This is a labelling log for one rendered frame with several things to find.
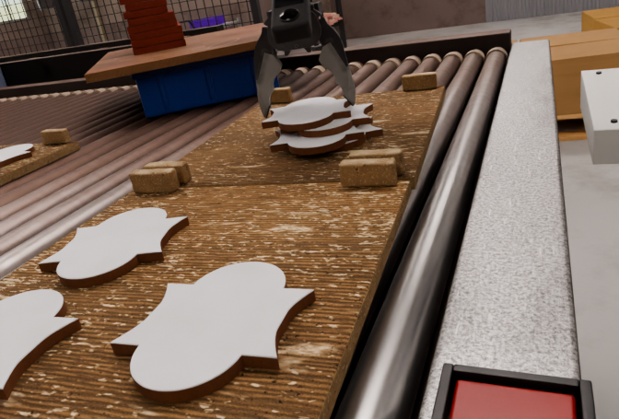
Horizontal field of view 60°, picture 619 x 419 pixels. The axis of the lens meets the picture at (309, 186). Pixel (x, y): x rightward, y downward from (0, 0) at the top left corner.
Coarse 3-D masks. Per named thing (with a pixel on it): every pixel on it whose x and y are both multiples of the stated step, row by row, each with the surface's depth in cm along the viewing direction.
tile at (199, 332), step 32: (192, 288) 40; (224, 288) 40; (256, 288) 39; (288, 288) 38; (160, 320) 37; (192, 320) 36; (224, 320) 36; (256, 320) 35; (288, 320) 36; (128, 352) 36; (160, 352) 34; (192, 352) 33; (224, 352) 33; (256, 352) 32; (160, 384) 31; (192, 384) 30; (224, 384) 31
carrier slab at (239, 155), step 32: (384, 96) 92; (416, 96) 88; (224, 128) 90; (256, 128) 86; (384, 128) 74; (416, 128) 72; (192, 160) 75; (224, 160) 73; (256, 160) 70; (288, 160) 68; (320, 160) 66; (416, 160) 61
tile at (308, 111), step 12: (276, 108) 79; (288, 108) 78; (300, 108) 76; (312, 108) 75; (324, 108) 74; (336, 108) 73; (276, 120) 72; (288, 120) 71; (300, 120) 70; (312, 120) 69; (324, 120) 69
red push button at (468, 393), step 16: (464, 384) 29; (480, 384) 29; (464, 400) 28; (480, 400) 28; (496, 400) 28; (512, 400) 28; (528, 400) 28; (544, 400) 28; (560, 400) 27; (464, 416) 27; (480, 416) 27; (496, 416) 27; (512, 416) 27; (528, 416) 27; (544, 416) 27; (560, 416) 26; (576, 416) 26
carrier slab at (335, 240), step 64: (192, 192) 63; (256, 192) 60; (320, 192) 57; (384, 192) 54; (192, 256) 48; (256, 256) 46; (320, 256) 44; (384, 256) 43; (128, 320) 40; (320, 320) 36; (64, 384) 34; (128, 384) 33; (256, 384) 31; (320, 384) 30
